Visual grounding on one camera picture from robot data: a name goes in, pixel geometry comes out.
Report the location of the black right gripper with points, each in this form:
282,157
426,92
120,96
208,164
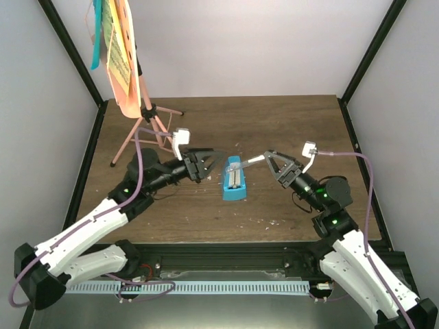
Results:
284,178

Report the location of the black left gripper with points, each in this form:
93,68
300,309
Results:
197,169

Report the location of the clear plastic metronome cover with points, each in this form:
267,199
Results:
245,164

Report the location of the blue metronome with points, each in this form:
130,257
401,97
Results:
233,182

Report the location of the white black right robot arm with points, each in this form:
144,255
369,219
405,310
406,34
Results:
344,253

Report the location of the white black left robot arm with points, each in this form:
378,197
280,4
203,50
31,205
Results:
44,272

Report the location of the pink music stand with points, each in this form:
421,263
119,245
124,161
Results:
137,104

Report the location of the sheet music pages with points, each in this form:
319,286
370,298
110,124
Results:
117,60

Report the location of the teal paper strip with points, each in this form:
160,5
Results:
98,8

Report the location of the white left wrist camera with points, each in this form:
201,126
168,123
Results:
181,136

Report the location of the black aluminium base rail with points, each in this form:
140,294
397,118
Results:
294,259

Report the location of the light blue slotted cable duct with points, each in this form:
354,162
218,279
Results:
109,287

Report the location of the black right frame post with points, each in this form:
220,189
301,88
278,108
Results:
378,39

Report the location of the black frame post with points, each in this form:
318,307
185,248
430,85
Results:
62,33
378,39

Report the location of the black left frame post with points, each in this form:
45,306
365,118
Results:
62,33

